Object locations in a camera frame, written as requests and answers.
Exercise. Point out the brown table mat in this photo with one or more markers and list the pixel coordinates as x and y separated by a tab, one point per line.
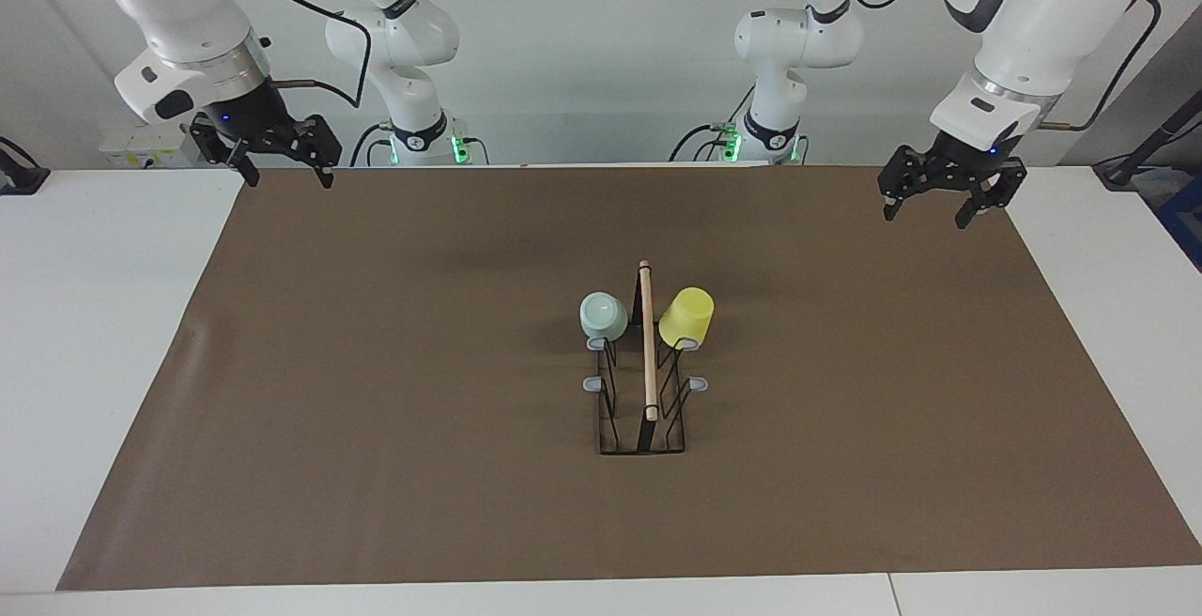
451	466

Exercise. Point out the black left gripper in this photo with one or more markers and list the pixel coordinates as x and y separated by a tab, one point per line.
958	161

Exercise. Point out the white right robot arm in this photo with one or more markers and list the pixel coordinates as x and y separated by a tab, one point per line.
178	6

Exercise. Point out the black table clamp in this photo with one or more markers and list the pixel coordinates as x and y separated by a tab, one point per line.
19	179

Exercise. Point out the yellow plastic cup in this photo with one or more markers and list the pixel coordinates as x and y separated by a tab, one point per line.
687	317

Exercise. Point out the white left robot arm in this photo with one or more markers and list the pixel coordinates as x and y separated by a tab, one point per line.
1052	6

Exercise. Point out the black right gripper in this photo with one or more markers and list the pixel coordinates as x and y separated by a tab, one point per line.
254	118

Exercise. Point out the pale green plastic cup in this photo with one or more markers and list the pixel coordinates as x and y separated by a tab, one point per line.
603	317

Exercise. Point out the white wall socket box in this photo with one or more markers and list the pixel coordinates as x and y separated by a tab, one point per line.
141	148

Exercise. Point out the blue box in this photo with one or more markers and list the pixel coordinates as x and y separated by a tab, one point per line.
1185	222

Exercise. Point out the black stand pole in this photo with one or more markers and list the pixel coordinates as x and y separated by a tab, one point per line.
1160	137

